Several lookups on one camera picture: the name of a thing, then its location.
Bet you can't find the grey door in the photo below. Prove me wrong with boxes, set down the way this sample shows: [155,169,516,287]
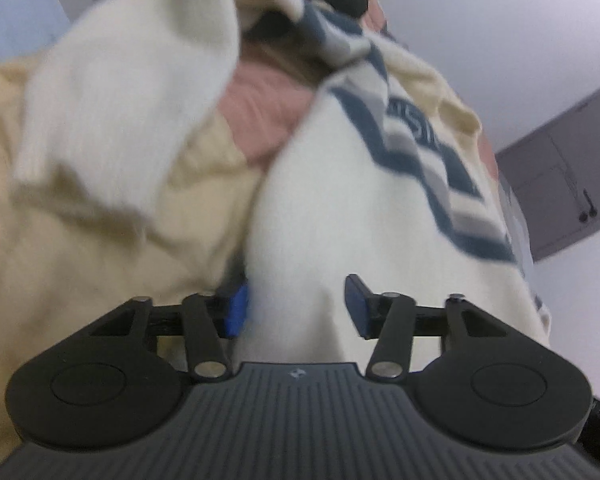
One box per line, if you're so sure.
[495,75,600,263]

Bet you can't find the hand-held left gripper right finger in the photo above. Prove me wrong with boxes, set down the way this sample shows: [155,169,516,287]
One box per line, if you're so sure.
[344,274,511,381]

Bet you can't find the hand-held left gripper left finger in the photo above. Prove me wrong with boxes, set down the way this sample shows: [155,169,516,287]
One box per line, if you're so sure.
[87,284,251,380]

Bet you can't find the patchwork blanket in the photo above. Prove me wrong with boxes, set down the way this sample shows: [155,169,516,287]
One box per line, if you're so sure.
[0,0,551,461]

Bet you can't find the black door handle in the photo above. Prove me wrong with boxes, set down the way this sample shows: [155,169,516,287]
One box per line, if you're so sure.
[579,189,598,223]

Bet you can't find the cream striped sweater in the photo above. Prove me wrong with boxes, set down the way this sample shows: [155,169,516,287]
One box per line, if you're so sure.
[12,0,553,366]

